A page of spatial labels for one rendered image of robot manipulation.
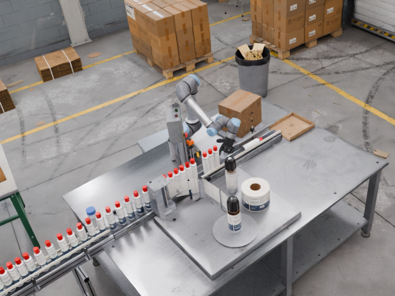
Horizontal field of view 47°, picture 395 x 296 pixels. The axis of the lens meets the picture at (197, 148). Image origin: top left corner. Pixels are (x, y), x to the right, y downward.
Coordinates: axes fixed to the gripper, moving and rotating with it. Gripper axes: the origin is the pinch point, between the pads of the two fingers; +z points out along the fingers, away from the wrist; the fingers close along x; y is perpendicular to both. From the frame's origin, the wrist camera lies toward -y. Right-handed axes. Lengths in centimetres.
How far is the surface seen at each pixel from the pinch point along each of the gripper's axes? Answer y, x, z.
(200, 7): -285, 176, -94
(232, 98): -38, 31, -39
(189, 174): 3.2, -30.6, 11.3
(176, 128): -1, -54, -24
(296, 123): 0, 80, -35
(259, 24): -263, 280, -96
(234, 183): 32.7, -13.0, 3.3
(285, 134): 4, 65, -26
